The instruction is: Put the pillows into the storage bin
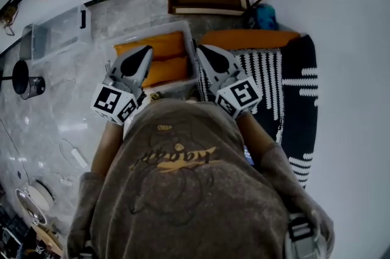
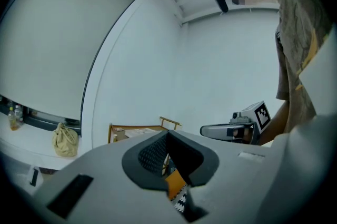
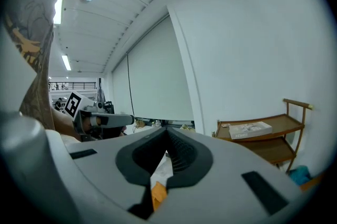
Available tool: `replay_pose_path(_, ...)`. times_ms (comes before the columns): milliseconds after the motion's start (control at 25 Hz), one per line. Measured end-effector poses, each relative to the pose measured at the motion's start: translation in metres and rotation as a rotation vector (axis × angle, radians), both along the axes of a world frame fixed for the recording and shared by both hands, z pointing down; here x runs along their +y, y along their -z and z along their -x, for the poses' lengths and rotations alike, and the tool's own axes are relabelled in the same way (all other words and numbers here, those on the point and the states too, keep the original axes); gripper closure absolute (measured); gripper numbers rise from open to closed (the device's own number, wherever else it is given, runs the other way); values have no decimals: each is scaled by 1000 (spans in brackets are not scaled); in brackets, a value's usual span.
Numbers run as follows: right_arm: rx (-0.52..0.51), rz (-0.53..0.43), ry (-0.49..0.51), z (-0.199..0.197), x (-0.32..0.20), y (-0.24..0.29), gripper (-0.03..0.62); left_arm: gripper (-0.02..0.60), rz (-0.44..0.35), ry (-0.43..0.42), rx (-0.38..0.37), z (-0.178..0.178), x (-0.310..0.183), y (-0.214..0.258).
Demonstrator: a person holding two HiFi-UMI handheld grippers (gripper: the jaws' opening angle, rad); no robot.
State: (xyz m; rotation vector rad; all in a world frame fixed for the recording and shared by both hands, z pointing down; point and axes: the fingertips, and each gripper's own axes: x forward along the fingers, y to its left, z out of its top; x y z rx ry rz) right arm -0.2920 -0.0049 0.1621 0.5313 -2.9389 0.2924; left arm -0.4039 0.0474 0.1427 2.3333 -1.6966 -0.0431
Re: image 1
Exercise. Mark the smartphone with lit screen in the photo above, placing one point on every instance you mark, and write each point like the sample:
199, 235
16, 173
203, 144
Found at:
249, 155

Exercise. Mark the person's shoe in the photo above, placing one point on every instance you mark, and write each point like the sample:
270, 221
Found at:
155, 96

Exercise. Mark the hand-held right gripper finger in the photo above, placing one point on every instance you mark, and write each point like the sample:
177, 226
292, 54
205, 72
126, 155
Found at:
208, 67
224, 61

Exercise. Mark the white rectangular power adapter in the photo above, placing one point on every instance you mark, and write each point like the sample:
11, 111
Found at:
79, 158

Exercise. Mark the blue fluffy item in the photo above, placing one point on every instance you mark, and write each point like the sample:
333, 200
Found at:
265, 17

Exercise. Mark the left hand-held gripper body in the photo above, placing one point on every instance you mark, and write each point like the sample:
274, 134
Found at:
111, 102

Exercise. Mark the white power strip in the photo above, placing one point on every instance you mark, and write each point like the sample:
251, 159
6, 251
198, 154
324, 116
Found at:
67, 180

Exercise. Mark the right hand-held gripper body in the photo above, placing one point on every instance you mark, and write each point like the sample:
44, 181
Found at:
240, 96

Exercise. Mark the black round-base stand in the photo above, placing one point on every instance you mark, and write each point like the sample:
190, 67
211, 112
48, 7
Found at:
20, 76

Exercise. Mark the black mesh waste bin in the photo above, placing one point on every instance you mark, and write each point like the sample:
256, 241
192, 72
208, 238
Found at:
35, 88

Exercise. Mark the orange bolster pillow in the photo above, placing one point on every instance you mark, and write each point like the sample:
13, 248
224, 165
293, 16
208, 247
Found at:
253, 38

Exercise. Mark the orange rectangular pillow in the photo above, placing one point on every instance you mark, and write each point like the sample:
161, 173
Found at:
169, 72
167, 46

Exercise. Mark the round white robot vacuum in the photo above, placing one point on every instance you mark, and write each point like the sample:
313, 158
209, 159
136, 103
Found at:
39, 195

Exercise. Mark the person's left forearm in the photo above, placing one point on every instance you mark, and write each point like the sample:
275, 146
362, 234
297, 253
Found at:
106, 148

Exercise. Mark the person's right forearm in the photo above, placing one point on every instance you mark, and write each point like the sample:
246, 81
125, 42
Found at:
256, 136

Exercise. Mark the sofa with black white cover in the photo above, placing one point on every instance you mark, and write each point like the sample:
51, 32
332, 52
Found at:
298, 117

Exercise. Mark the person's brown printed t-shirt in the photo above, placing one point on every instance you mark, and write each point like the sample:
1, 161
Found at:
195, 190

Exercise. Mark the black fabric item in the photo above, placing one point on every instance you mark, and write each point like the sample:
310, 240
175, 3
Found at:
250, 22

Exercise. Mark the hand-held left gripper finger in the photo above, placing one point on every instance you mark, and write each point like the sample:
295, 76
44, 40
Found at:
122, 65
143, 69

